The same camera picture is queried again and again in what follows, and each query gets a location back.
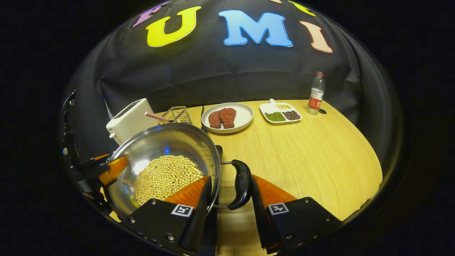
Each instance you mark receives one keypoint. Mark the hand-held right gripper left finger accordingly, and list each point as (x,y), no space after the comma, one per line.
(197,227)

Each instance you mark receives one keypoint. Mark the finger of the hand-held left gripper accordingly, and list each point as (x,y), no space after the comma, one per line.
(96,161)
(115,169)

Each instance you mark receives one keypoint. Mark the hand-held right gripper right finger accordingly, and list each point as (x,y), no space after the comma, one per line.
(259,220)

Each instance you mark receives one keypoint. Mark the white toaster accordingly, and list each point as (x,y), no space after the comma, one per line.
(129,121)

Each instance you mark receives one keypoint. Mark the heap of soybeans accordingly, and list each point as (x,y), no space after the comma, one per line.
(167,177)

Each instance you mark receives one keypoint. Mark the red checked straw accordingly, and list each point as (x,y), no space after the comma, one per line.
(156,116)

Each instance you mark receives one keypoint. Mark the round white plate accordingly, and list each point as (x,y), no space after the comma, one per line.
(245,117)

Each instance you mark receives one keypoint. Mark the large brown meat piece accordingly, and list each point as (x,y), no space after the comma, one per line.
(228,117)

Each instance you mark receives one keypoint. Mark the small brown meat piece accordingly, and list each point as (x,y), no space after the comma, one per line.
(214,120)

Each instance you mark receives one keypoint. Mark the white divided bean dish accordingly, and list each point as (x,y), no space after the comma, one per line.
(280,112)

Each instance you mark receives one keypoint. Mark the clear bottle with red label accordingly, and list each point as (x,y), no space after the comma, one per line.
(315,97)

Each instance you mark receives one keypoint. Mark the black backdrop cloth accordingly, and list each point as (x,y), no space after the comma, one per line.
(220,71)

